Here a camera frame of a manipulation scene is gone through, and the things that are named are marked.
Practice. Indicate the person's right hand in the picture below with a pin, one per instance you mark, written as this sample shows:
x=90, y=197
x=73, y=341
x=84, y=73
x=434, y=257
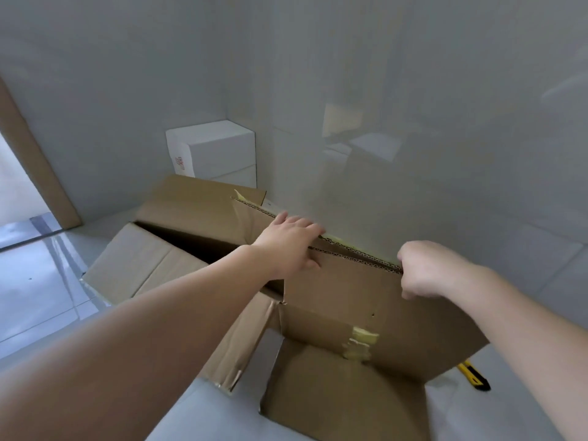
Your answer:
x=427, y=270

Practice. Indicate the person's left hand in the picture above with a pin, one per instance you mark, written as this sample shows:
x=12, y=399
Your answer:
x=287, y=245

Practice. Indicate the person's right fingers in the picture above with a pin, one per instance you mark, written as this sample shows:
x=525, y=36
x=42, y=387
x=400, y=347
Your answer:
x=406, y=270

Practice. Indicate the person's left thumb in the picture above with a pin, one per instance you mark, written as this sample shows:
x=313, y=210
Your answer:
x=312, y=261

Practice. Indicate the brown cardboard box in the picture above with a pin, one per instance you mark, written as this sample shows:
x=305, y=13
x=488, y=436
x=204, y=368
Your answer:
x=321, y=326

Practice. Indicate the person's right forearm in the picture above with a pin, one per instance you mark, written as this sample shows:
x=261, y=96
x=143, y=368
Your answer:
x=528, y=344

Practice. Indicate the person's left forearm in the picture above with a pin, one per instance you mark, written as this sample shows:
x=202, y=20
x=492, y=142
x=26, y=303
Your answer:
x=138, y=349

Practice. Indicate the yellow black utility knife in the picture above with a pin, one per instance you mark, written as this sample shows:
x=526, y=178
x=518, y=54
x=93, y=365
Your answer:
x=475, y=375

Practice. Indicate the white cardboard box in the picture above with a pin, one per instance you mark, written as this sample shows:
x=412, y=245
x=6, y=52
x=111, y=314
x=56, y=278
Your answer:
x=216, y=153

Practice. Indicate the brown wooden door frame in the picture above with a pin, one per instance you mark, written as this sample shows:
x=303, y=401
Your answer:
x=34, y=169

